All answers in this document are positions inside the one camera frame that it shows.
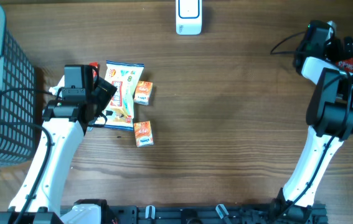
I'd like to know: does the red snack packet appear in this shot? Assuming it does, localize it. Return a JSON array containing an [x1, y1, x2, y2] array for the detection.
[[336, 58, 353, 73]]

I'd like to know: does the dark grey plastic basket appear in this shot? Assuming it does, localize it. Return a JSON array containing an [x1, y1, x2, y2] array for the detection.
[[0, 6, 37, 167]]

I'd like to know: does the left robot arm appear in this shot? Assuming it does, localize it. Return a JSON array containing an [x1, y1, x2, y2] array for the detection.
[[0, 77, 117, 223]]

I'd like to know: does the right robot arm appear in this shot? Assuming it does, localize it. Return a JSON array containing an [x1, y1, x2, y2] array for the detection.
[[276, 20, 353, 218]]

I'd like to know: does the white barcode scanner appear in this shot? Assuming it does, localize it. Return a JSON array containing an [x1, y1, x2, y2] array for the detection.
[[175, 0, 202, 35]]

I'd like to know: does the large yellow snack bag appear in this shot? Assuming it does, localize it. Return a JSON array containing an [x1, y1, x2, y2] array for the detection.
[[94, 60, 144, 131]]

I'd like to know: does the red stick packet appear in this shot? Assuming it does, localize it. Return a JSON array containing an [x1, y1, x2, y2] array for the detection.
[[89, 62, 100, 78]]

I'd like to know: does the small orange box upper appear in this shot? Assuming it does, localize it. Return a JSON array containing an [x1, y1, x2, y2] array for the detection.
[[134, 80, 153, 105]]

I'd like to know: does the small orange box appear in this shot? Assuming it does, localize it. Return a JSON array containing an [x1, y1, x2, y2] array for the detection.
[[134, 121, 154, 147], [134, 80, 153, 105]]

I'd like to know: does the small teal box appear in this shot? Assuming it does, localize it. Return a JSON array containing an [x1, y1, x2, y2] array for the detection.
[[49, 75, 65, 95]]

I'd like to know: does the small orange box lower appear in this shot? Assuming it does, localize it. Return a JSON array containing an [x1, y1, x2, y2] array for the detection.
[[134, 121, 154, 147]]

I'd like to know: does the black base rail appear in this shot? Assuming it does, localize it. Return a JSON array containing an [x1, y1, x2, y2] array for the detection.
[[50, 203, 329, 224]]

